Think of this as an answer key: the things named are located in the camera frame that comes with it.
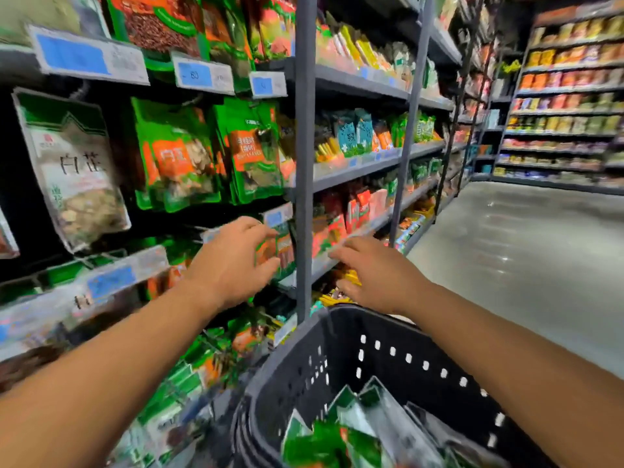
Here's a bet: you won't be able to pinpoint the person's left hand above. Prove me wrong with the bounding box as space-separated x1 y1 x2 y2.
180 216 284 316

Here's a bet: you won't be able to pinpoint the person's right hand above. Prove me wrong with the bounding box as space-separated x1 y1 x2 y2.
326 235 435 318

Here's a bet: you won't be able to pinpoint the green orange Guangxi cinnamon bags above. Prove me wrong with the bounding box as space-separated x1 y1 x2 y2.
253 229 296 281

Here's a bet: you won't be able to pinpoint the green leaf packets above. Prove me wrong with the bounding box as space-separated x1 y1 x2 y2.
213 96 287 207

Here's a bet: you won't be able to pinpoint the green white-slice packets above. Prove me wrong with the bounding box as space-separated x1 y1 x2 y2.
131 96 224 213

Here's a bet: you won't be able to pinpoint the black shopping basket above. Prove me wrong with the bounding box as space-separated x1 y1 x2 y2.
226 305 557 468

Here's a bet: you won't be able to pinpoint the pile of packets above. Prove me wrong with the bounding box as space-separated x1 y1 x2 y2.
281 378 508 468

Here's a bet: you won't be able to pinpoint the row of green white packets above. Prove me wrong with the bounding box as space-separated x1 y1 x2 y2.
105 365 216 468

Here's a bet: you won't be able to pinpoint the clear white-slice packets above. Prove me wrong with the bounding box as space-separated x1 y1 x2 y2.
12 87 133 254

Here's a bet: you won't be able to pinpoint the red green packets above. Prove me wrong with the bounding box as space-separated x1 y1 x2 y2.
200 0 298 62

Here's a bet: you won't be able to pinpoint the green red-peppercorn packets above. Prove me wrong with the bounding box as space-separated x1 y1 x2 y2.
104 0 208 60

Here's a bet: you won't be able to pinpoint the clear dried-leaf packets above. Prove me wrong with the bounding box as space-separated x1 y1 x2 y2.
0 0 111 47

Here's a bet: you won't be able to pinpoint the person's right forearm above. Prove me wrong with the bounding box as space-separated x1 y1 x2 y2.
400 282 624 468

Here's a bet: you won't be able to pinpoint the person's left forearm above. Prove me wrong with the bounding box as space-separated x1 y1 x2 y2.
0 278 220 468

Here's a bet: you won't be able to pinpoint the row of red orange packets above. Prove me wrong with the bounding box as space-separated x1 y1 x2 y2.
312 185 399 257

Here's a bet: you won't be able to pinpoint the row of teal yellow packets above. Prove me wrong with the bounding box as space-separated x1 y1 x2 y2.
314 109 440 168

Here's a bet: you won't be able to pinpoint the row of yellow snack packets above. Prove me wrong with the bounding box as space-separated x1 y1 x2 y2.
314 14 442 90

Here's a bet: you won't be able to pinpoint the yellow display trays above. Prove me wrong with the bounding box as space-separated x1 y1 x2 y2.
314 266 364 310

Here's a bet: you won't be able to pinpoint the blue white price tag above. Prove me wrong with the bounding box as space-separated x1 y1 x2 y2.
0 285 79 345
26 25 150 86
170 52 236 96
248 70 290 100
260 201 294 231
76 245 173 304

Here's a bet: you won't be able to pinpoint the gray metal shelving unit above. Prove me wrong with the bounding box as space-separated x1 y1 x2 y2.
292 0 499 318
492 0 624 196

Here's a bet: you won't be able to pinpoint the rows of colourful packaged goods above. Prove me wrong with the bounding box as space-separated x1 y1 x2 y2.
502 0 624 181

